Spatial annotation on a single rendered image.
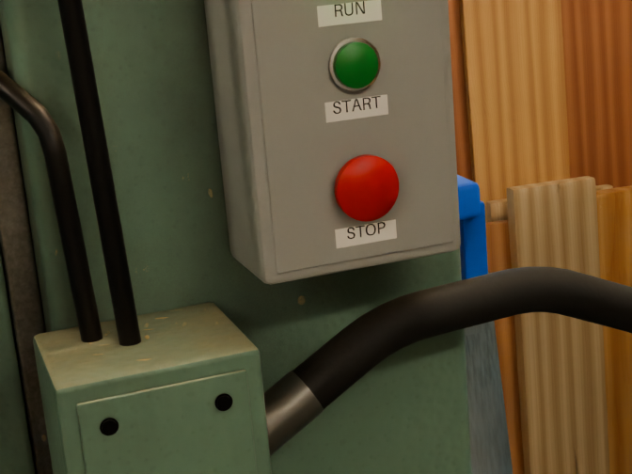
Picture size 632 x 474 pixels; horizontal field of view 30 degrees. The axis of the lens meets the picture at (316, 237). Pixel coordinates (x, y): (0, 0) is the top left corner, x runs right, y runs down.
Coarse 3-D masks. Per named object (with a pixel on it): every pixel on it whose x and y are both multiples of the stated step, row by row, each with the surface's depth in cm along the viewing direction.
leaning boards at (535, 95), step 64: (448, 0) 196; (512, 0) 196; (576, 0) 202; (512, 64) 198; (576, 64) 204; (512, 128) 200; (576, 128) 207; (512, 192) 189; (576, 192) 191; (512, 256) 193; (576, 256) 193; (512, 320) 196; (576, 320) 195; (512, 384) 199; (576, 384) 197; (512, 448) 201; (576, 448) 200
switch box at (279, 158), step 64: (256, 0) 50; (320, 0) 51; (384, 0) 52; (256, 64) 51; (320, 64) 52; (384, 64) 53; (448, 64) 54; (256, 128) 51; (320, 128) 52; (384, 128) 53; (448, 128) 55; (256, 192) 52; (320, 192) 53; (448, 192) 55; (256, 256) 54; (320, 256) 54; (384, 256) 55
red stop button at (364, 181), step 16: (352, 160) 52; (368, 160) 52; (384, 160) 53; (352, 176) 52; (368, 176) 52; (384, 176) 53; (336, 192) 52; (352, 192) 52; (368, 192) 52; (384, 192) 53; (352, 208) 52; (368, 208) 53; (384, 208) 53
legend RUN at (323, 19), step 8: (376, 0) 52; (320, 8) 51; (328, 8) 51; (336, 8) 51; (344, 8) 51; (352, 8) 52; (360, 8) 52; (368, 8) 52; (376, 8) 52; (320, 16) 51; (328, 16) 51; (336, 16) 51; (344, 16) 51; (352, 16) 52; (360, 16) 52; (368, 16) 52; (376, 16) 52; (320, 24) 51; (328, 24) 51; (336, 24) 51
